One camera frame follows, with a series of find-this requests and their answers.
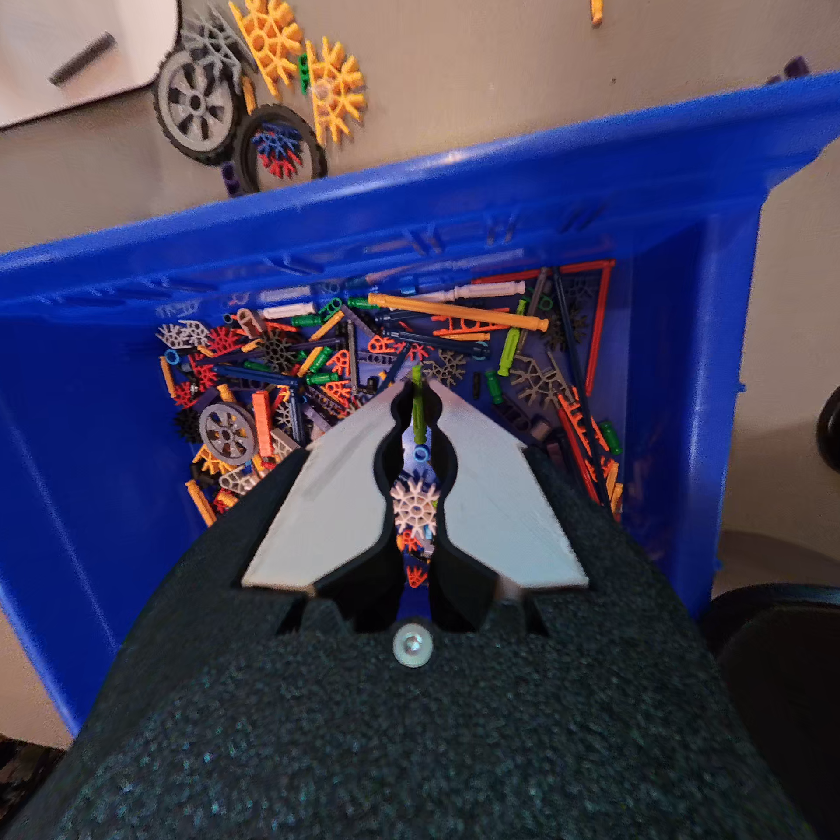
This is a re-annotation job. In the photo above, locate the grey wheel with black tyre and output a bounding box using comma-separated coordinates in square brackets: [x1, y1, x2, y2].
[152, 46, 242, 166]

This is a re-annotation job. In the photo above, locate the pile of toy construction pieces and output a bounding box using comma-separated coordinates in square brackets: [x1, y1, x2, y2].
[156, 259, 626, 588]

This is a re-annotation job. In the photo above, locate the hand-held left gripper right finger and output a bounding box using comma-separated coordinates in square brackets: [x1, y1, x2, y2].
[423, 379, 589, 634]

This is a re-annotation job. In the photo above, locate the black tyre with blue connector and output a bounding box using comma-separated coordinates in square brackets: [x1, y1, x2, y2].
[233, 104, 329, 194]

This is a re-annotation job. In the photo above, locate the light grey fan connector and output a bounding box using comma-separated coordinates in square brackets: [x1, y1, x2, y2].
[177, 3, 257, 73]

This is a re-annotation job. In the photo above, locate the white document stand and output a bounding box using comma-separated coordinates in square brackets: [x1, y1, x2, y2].
[0, 0, 183, 129]

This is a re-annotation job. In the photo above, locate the black seat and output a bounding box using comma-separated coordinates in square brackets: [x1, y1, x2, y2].
[702, 584, 840, 840]

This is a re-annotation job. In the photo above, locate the black round object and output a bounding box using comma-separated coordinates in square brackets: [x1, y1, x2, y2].
[817, 387, 840, 473]

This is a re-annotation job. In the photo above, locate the blue bin with square tag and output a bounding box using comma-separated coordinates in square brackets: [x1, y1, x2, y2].
[0, 70, 840, 737]

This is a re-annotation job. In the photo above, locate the small grey bar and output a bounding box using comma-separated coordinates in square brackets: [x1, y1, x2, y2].
[49, 31, 118, 86]

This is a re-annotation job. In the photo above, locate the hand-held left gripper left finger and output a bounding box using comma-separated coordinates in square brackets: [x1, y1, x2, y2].
[241, 379, 414, 634]

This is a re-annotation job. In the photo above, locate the yellow fan connector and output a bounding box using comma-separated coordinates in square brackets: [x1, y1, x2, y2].
[305, 36, 367, 147]
[228, 0, 306, 99]

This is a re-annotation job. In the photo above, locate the lime green rod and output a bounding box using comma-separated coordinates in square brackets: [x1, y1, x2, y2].
[409, 365, 429, 448]

